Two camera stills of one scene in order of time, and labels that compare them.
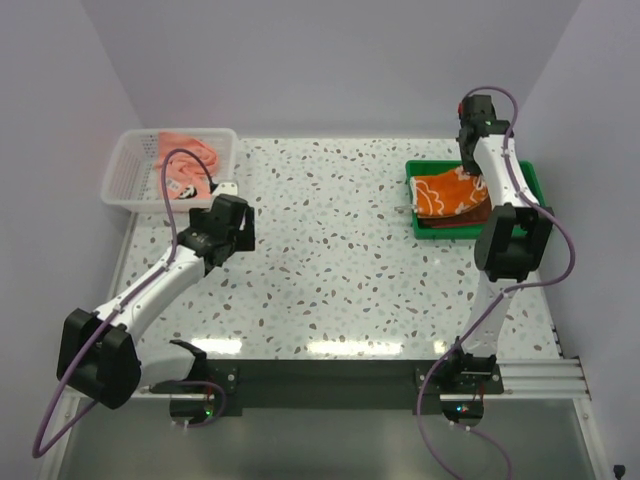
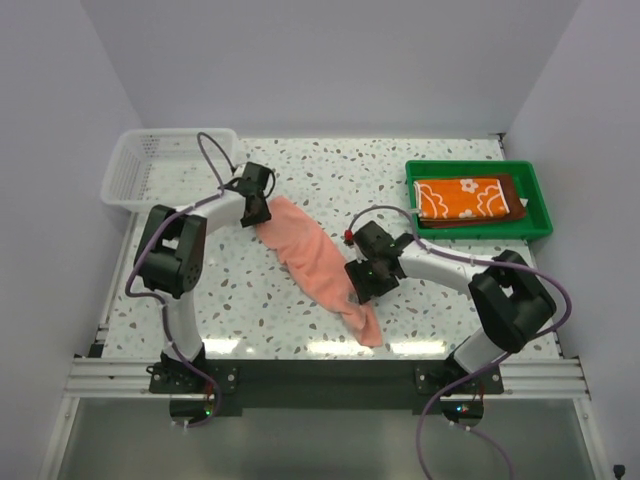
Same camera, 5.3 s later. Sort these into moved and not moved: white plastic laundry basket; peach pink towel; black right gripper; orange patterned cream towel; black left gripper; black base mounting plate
Moved: black right gripper; peach pink towel; black left gripper; orange patterned cream towel
Not moved: black base mounting plate; white plastic laundry basket
